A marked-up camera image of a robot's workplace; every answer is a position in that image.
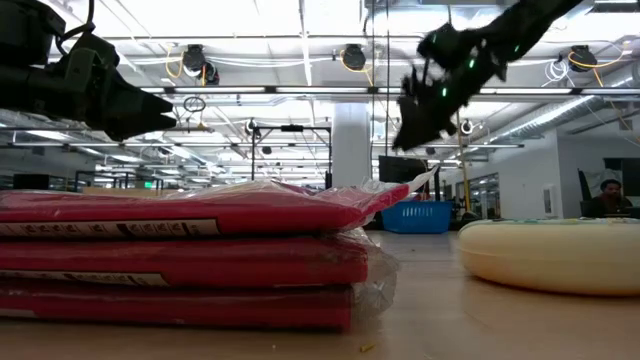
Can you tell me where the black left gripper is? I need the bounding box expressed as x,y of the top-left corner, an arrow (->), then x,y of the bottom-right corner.
67,52 -> 178,143

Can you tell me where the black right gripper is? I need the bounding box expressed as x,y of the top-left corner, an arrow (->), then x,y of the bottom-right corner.
392,22 -> 509,151

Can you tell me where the red popcorn package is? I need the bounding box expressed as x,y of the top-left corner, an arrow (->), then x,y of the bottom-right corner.
0,279 -> 386,332
0,229 -> 401,289
0,167 -> 440,237

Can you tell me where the white-iced toy donut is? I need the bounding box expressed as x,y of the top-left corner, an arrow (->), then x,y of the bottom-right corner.
458,217 -> 640,297

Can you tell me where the blue plastic basket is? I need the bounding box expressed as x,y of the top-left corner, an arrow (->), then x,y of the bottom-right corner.
381,200 -> 454,235

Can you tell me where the black background monitor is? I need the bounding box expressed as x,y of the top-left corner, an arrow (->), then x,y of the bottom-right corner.
12,173 -> 51,191

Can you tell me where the person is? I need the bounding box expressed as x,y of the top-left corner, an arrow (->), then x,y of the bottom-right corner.
582,178 -> 635,219

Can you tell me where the black hanging cable loop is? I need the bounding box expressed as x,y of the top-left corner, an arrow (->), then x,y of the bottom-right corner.
182,95 -> 207,114

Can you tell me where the black ceiling cord reel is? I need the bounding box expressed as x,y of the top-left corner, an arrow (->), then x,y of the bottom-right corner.
341,43 -> 368,72
568,44 -> 599,73
180,43 -> 221,86

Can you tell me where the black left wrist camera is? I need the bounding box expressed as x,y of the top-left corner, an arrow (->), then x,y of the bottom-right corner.
62,30 -> 121,76

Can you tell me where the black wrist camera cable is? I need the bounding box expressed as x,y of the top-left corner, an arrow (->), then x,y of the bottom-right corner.
54,0 -> 97,56

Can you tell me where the black metal stand frame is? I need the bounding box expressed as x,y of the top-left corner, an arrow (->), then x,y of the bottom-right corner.
251,124 -> 334,190

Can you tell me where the black wall screen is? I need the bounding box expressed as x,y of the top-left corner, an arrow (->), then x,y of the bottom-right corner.
602,157 -> 640,199

